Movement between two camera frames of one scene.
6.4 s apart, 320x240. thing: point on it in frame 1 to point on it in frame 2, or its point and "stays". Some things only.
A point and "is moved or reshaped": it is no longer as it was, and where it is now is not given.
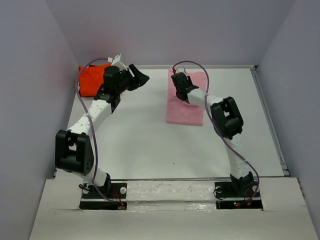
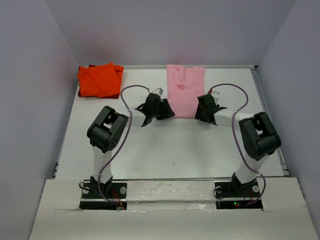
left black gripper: (139, 80) to (167, 112)
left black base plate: (111, 191) stays
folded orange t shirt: (90, 79) stays
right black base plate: (244, 189) stays
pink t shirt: (178, 111) is moved or reshaped
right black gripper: (188, 79) to (199, 114)
